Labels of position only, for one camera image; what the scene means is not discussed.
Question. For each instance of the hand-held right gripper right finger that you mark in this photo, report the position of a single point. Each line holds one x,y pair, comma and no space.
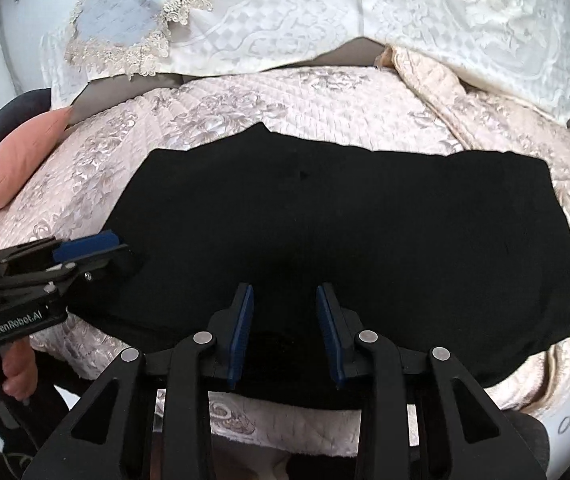
329,335

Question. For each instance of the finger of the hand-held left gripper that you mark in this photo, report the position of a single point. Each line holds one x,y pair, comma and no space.
87,246
110,260

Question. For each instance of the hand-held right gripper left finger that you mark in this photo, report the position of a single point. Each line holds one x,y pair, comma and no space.
240,332

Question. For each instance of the black pants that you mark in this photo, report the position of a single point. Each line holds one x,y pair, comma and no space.
365,220

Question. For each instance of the person's left hand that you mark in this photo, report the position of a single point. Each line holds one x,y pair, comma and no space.
17,370

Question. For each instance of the pink pillow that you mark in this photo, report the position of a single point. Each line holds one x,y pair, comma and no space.
25,160

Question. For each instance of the dark chair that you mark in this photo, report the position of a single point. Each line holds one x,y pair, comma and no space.
25,110

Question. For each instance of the grey bed sheet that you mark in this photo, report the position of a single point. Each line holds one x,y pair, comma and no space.
115,92

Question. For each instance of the pink quilted floral bedspread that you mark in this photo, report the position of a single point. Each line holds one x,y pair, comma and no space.
265,105

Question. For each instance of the blue-grey lace-trimmed pillow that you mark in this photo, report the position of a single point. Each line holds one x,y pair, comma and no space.
115,15

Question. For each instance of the white embossed pillow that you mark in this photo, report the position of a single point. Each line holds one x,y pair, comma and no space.
465,20
275,25

